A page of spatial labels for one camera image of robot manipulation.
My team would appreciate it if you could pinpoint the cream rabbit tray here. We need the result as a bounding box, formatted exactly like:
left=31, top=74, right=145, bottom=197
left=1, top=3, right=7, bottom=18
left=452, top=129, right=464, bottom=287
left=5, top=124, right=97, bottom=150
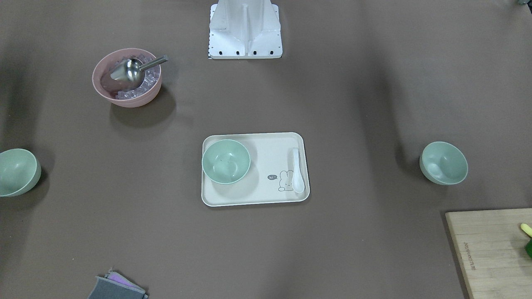
left=201, top=132, right=310, bottom=207

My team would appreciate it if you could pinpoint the green bowl on tray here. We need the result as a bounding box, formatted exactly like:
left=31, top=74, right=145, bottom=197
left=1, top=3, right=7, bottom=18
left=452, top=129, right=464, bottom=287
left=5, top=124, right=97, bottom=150
left=202, top=139, right=251, bottom=185

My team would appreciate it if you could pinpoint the white ceramic spoon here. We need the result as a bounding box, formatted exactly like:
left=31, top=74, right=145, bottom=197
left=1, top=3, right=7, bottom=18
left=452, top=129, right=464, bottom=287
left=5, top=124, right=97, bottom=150
left=292, top=148, right=305, bottom=193

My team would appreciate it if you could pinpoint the pink bowl with ice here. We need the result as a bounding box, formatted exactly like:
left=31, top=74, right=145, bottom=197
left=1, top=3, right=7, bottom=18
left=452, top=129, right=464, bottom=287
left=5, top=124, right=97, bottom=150
left=92, top=49, right=162, bottom=108

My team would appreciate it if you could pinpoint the metal ice scoop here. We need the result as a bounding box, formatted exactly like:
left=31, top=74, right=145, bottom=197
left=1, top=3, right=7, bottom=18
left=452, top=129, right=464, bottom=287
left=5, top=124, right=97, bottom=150
left=110, top=55, right=169, bottom=84

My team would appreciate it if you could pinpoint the grey folded cloth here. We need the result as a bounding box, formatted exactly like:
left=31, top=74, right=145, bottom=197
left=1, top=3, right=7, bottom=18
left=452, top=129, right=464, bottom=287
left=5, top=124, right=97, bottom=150
left=88, top=270, right=149, bottom=299

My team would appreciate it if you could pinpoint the wooden cutting board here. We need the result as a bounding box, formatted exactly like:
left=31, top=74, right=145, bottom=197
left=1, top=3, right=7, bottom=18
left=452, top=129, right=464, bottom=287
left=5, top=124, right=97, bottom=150
left=445, top=208, right=532, bottom=299

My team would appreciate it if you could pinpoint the yellow lemon piece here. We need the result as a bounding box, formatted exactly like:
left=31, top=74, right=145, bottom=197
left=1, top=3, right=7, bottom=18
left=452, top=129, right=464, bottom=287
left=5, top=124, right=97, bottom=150
left=520, top=223, right=532, bottom=238

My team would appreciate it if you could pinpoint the green lime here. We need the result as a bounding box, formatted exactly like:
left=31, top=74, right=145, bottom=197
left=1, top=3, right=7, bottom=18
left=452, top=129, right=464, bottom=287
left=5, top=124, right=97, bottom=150
left=525, top=240, right=532, bottom=258

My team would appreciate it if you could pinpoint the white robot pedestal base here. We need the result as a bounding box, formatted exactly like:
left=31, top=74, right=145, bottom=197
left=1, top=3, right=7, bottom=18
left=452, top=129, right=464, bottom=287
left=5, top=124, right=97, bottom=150
left=208, top=0, right=283, bottom=59

